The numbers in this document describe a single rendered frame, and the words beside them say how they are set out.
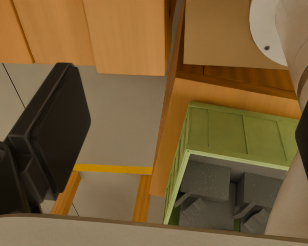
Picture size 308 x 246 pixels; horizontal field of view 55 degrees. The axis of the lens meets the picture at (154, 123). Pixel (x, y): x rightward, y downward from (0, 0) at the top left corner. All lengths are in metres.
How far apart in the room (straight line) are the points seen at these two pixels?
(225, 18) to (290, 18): 0.12
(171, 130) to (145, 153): 1.33
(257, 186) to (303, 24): 0.58
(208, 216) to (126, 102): 1.13
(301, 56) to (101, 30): 0.35
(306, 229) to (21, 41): 0.58
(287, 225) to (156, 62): 0.41
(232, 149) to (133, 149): 1.52
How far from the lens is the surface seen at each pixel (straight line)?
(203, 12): 0.49
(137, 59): 0.57
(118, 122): 1.97
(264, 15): 0.48
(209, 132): 0.68
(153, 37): 0.55
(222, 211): 0.88
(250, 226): 0.88
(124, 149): 2.16
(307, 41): 0.35
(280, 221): 0.24
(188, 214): 0.84
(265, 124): 0.77
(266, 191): 0.88
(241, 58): 0.52
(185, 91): 0.74
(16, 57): 0.69
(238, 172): 0.87
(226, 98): 0.76
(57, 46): 0.63
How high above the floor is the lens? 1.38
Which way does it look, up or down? 46 degrees down
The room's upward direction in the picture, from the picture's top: 170 degrees counter-clockwise
